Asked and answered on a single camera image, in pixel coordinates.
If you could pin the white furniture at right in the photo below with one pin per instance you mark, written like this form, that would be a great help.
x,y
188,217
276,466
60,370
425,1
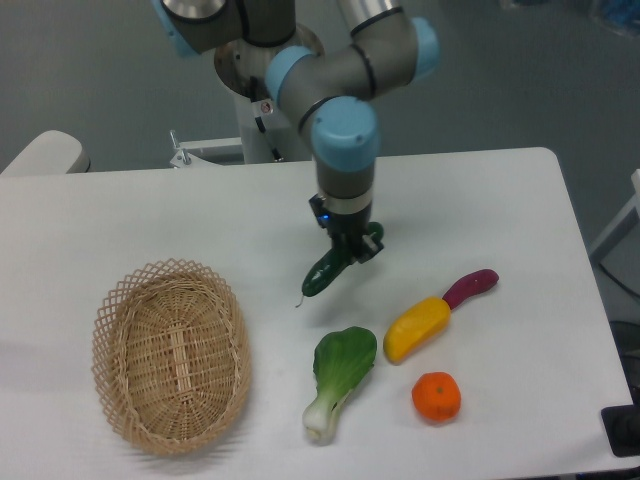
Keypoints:
x,y
618,228

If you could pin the green cucumber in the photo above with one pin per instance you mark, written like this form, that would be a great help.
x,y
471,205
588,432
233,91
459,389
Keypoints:
x,y
327,269

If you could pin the green bok choy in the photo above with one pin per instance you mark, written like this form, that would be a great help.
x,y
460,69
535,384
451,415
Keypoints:
x,y
342,359

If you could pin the purple sweet potato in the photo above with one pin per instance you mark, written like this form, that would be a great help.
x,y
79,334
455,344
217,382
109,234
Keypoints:
x,y
470,285

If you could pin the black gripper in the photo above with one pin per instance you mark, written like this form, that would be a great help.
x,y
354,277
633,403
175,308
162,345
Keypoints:
x,y
348,231

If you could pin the woven wicker basket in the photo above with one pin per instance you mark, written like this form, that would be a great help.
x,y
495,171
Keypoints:
x,y
171,357

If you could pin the black device at table edge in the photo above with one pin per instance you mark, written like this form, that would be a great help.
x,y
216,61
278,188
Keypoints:
x,y
622,429

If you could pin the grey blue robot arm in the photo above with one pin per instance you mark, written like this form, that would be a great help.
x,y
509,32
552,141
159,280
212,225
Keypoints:
x,y
325,98

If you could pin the white chair armrest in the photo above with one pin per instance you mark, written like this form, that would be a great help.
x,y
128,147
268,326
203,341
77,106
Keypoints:
x,y
51,153

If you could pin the orange tangerine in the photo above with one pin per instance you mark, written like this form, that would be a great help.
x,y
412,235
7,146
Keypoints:
x,y
436,397

